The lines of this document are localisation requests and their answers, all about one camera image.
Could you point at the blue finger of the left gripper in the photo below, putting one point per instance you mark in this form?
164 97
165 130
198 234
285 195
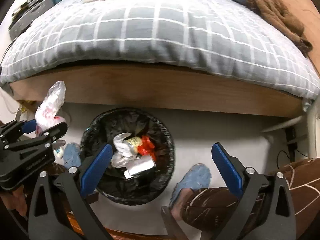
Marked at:
56 132
29 126

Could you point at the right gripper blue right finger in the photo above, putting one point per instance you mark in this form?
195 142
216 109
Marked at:
226 169

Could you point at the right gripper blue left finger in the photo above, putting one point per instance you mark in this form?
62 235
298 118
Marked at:
78 182

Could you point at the white pink plastic bag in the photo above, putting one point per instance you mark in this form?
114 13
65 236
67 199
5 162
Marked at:
46 115

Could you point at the yellow instant noodle cup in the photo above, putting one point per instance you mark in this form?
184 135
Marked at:
134 143

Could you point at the red plastic bag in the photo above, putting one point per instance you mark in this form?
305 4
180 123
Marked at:
147 147

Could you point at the dark snack box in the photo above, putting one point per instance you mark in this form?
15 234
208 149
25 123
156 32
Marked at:
137 166

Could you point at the black lined trash bin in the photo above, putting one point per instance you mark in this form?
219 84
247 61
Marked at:
146 186

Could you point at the person's left hand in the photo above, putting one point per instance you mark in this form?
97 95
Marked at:
15 201

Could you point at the blue slipper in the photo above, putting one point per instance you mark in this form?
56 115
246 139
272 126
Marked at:
198 177
71 156

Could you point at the brown patterned trouser leg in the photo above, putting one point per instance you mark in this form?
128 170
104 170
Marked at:
282 205

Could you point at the grey suitcase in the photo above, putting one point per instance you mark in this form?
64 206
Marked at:
23 22

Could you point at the grey checked bed sheet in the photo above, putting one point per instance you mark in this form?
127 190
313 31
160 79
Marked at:
220 37

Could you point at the brown fleece jacket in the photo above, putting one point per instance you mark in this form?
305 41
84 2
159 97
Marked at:
277 14

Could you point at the wooden headboard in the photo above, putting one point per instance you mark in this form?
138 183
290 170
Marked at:
307 13

